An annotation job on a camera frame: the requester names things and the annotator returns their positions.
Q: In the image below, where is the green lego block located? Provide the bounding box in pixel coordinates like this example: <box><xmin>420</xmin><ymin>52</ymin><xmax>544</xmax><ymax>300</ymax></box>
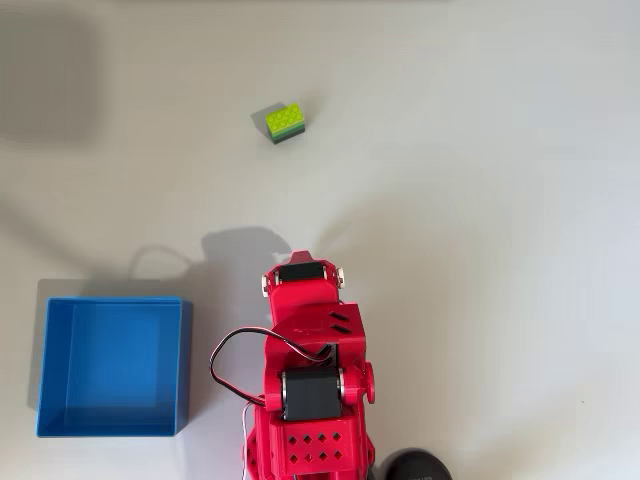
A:
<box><xmin>264</xmin><ymin>102</ymin><xmax>307</xmax><ymax>147</ymax></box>

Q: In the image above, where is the blue plastic box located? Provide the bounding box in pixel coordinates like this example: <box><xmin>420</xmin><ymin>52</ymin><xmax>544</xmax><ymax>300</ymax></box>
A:
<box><xmin>34</xmin><ymin>296</ymin><xmax>194</xmax><ymax>440</ymax></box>

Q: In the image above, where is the white servo cable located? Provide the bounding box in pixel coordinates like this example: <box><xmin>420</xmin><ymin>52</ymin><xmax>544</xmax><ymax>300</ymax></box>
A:
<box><xmin>241</xmin><ymin>399</ymin><xmax>254</xmax><ymax>477</ymax></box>

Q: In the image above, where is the black gooseneck stand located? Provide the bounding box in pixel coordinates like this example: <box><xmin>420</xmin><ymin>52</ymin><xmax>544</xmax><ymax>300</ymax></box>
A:
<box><xmin>379</xmin><ymin>447</ymin><xmax>454</xmax><ymax>480</ymax></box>

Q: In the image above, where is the black red servo cable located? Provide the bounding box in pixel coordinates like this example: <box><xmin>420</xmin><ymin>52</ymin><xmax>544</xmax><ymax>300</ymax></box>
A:
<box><xmin>208</xmin><ymin>326</ymin><xmax>335</xmax><ymax>407</ymax></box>

